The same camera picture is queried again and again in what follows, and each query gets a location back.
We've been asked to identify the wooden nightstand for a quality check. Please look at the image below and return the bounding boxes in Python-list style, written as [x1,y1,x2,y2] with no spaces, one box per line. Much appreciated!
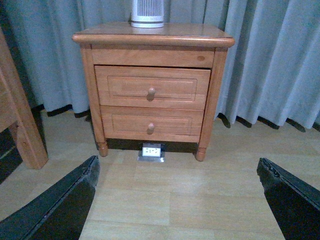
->
[72,22,235,162]

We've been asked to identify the white cylindrical air purifier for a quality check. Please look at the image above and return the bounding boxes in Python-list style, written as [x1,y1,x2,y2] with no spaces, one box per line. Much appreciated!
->
[130,0,164,28]

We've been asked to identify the wooden bed frame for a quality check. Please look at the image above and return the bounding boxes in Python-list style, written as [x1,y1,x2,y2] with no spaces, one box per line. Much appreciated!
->
[0,32,48,170]

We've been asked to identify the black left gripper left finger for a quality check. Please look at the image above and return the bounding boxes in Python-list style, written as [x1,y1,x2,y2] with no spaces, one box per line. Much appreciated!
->
[0,155,100,240]

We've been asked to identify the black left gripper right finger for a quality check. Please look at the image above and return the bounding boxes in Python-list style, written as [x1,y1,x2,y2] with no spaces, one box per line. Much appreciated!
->
[257,158,320,240]

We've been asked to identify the wooden drawer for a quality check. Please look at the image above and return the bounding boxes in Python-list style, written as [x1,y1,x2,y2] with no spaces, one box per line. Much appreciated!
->
[95,65,211,110]
[101,106,204,143]

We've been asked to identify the floor power socket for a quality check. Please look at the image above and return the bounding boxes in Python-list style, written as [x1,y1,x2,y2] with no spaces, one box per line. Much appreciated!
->
[137,143,165,163]

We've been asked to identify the grey curtain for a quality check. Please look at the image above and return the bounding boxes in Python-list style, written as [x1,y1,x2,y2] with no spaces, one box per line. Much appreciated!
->
[0,0,320,129]

